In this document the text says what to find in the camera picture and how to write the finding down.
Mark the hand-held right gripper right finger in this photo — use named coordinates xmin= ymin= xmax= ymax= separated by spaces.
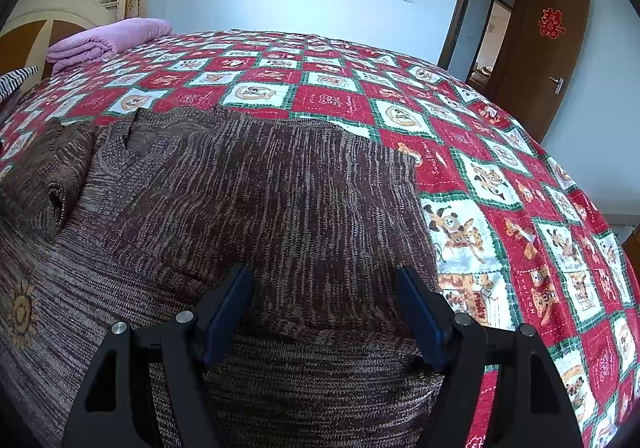
xmin=396 ymin=265 xmax=584 ymax=448

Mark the brown wooden door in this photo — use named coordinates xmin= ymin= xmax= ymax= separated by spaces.
xmin=492 ymin=0 xmax=592 ymax=144

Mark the red paper door decoration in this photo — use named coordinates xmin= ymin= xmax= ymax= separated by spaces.
xmin=537 ymin=7 xmax=564 ymax=42

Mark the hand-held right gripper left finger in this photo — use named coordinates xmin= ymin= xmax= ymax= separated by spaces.
xmin=62 ymin=264 xmax=254 ymax=448

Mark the brown wooden door frame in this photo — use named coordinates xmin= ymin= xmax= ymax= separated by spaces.
xmin=437 ymin=0 xmax=536 ymax=84

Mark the brown knitted sweater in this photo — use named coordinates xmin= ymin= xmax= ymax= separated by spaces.
xmin=0 ymin=105 xmax=446 ymax=448

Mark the cream wooden headboard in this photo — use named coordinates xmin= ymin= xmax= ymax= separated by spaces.
xmin=0 ymin=0 xmax=121 ymax=76

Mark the red checked printed blanket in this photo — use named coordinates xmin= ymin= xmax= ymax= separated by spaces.
xmin=0 ymin=30 xmax=639 ymax=448

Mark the black white striped pillow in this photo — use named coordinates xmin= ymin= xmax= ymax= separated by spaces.
xmin=0 ymin=65 xmax=40 ymax=101

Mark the pink folded blanket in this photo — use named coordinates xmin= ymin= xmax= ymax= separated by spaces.
xmin=46 ymin=18 xmax=173 ymax=74

